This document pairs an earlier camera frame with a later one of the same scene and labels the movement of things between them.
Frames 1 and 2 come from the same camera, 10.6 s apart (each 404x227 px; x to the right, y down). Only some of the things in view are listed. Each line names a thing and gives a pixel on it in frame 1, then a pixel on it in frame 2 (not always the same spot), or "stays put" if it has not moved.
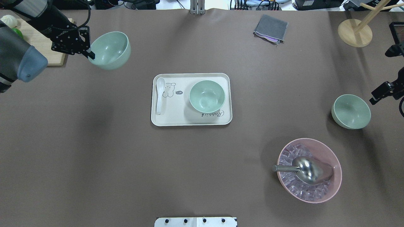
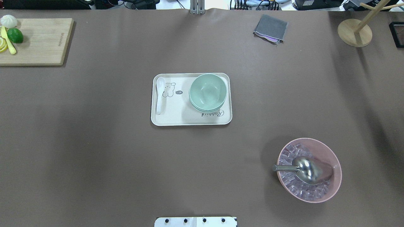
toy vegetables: [10, 20] stays put
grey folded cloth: [271, 29] stays put
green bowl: [350, 112] to [208, 91]
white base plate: [196, 222] stays put
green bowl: [112, 50] to [208, 111]
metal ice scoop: [310, 171] stays put
